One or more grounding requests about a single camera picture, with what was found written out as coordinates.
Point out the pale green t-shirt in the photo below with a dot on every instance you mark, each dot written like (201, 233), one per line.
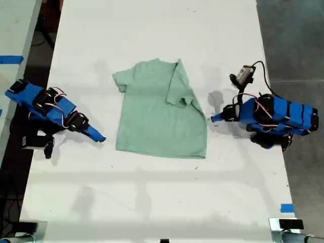
(159, 119)

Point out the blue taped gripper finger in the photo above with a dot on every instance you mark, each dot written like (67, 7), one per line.
(91, 135)
(219, 116)
(219, 120)
(95, 131)

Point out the silver metal clamp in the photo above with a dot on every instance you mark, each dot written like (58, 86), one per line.
(41, 231)
(277, 235)

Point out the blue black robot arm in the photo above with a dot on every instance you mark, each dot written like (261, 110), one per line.
(288, 114)
(25, 95)

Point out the black camera box white label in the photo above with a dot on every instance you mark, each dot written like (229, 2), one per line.
(244, 74)
(34, 143)

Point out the small black box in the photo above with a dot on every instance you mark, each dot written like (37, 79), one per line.
(291, 224)
(28, 226)

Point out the small black clip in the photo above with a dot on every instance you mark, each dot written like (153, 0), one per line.
(164, 240)

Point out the long blue tape strip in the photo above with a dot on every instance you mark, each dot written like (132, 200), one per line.
(11, 59)

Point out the short blue tape strip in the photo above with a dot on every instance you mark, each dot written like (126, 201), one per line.
(287, 208)

